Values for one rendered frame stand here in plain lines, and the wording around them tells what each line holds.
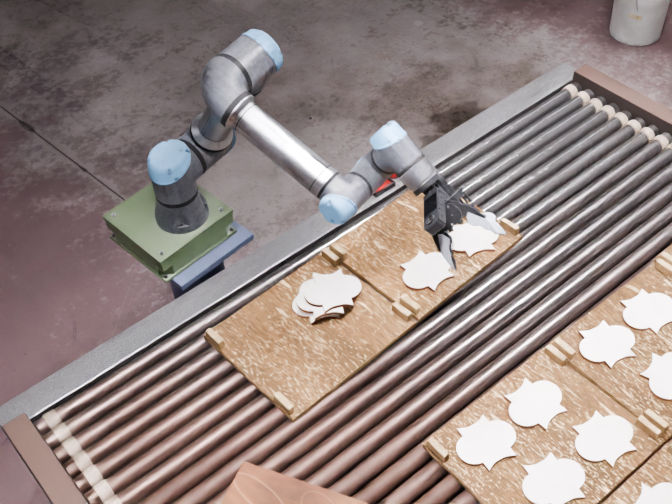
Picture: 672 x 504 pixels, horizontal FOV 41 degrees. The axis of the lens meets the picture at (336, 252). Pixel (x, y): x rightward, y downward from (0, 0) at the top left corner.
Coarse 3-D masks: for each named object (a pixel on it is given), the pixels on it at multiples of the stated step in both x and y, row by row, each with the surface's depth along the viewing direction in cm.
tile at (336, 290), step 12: (324, 276) 231; (336, 276) 231; (348, 276) 230; (312, 288) 228; (324, 288) 228; (336, 288) 228; (348, 288) 228; (360, 288) 227; (312, 300) 226; (324, 300) 225; (336, 300) 225; (348, 300) 225; (324, 312) 224
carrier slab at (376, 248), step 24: (408, 192) 259; (384, 216) 252; (408, 216) 252; (360, 240) 247; (384, 240) 246; (408, 240) 246; (432, 240) 245; (504, 240) 244; (360, 264) 241; (384, 264) 240; (456, 264) 239; (480, 264) 238; (384, 288) 234; (408, 288) 234; (456, 288) 233
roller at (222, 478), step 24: (648, 168) 263; (624, 192) 258; (576, 216) 251; (552, 240) 246; (504, 264) 241; (528, 264) 242; (480, 288) 235; (456, 312) 231; (408, 336) 225; (432, 336) 228; (384, 360) 221; (360, 384) 217; (312, 408) 212; (288, 432) 209; (240, 456) 205; (264, 456) 206; (216, 480) 201
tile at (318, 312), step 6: (312, 282) 231; (300, 294) 229; (300, 300) 227; (300, 306) 226; (306, 306) 226; (312, 306) 226; (306, 312) 226; (312, 312) 225; (318, 312) 224; (330, 312) 224; (336, 312) 224; (342, 312) 224; (318, 318) 224
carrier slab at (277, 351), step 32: (320, 256) 243; (288, 288) 236; (224, 320) 230; (256, 320) 229; (288, 320) 229; (352, 320) 228; (384, 320) 227; (224, 352) 223; (256, 352) 222; (288, 352) 222; (320, 352) 221; (352, 352) 221; (256, 384) 216; (288, 384) 215; (320, 384) 215; (288, 416) 210
